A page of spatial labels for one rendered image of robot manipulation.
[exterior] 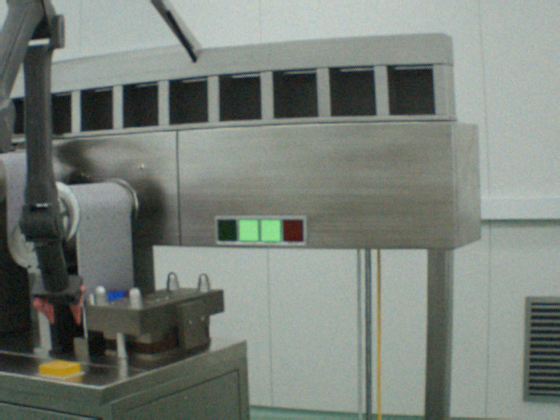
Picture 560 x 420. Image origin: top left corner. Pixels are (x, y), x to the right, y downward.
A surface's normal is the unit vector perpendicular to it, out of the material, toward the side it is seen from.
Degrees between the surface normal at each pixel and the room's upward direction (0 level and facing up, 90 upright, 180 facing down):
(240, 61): 90
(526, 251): 90
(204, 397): 90
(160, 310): 90
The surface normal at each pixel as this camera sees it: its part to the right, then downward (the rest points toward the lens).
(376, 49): -0.45, 0.06
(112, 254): 0.89, 0.00
